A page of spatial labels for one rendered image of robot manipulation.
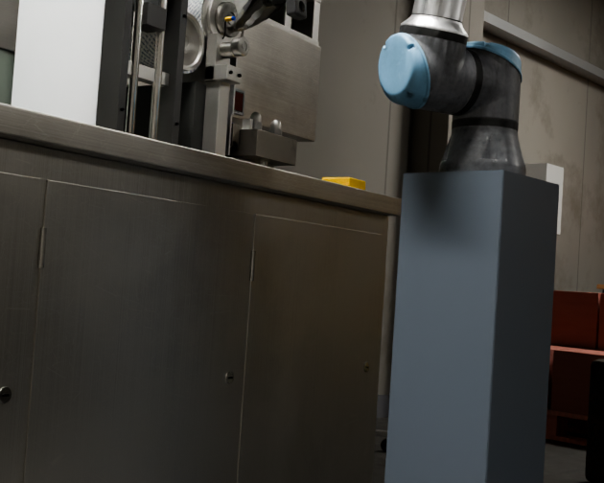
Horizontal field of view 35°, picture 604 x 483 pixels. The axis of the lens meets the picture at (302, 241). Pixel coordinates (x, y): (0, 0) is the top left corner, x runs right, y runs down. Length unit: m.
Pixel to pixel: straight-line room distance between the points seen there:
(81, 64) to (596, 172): 5.95
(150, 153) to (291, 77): 1.47
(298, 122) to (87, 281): 1.60
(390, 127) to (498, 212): 3.66
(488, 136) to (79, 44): 0.78
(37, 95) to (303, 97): 1.21
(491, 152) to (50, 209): 0.75
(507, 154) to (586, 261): 5.68
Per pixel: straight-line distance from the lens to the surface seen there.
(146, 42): 2.00
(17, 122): 1.30
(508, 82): 1.70
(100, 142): 1.40
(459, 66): 1.63
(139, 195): 1.50
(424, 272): 1.64
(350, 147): 4.93
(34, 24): 1.98
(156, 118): 1.74
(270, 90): 2.81
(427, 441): 1.65
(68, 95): 1.87
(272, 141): 2.17
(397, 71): 1.61
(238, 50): 2.01
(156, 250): 1.53
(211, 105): 2.02
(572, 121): 7.12
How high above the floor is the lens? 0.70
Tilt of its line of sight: 2 degrees up
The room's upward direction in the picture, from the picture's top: 4 degrees clockwise
